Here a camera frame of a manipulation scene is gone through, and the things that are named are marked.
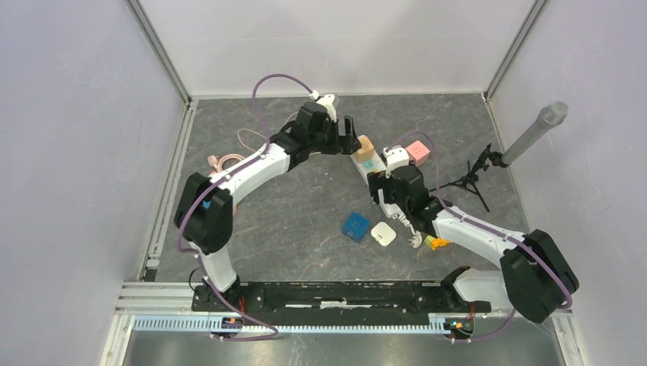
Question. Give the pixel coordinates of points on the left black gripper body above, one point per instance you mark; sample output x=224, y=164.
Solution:
x=326, y=142

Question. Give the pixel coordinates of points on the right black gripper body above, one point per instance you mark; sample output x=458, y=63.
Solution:
x=378, y=181

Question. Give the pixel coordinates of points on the beige dragon cube plug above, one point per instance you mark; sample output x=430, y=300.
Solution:
x=365, y=151

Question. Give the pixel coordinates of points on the white power strip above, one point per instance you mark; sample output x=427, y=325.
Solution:
x=372, y=171

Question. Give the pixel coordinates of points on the pink cube plug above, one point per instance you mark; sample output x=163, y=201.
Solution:
x=418, y=152

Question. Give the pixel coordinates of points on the white cube plug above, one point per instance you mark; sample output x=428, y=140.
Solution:
x=383, y=234

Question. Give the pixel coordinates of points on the blue cube plug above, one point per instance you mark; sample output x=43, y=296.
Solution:
x=355, y=227

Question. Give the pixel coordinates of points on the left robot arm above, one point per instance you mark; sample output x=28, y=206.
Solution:
x=204, y=215

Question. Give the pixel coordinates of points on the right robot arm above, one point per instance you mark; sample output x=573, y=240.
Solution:
x=537, y=278

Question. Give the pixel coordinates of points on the yellow orange toy bricks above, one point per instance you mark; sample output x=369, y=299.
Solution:
x=435, y=243

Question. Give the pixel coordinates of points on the grey microphone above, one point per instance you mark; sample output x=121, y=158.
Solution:
x=549, y=117

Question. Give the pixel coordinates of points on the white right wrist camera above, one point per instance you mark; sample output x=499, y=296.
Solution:
x=394, y=158

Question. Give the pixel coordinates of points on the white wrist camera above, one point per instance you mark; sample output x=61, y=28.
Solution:
x=328, y=101
x=394, y=158

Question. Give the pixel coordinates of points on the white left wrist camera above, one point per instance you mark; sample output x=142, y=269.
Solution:
x=328, y=101

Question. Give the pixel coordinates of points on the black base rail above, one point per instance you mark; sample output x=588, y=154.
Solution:
x=334, y=303

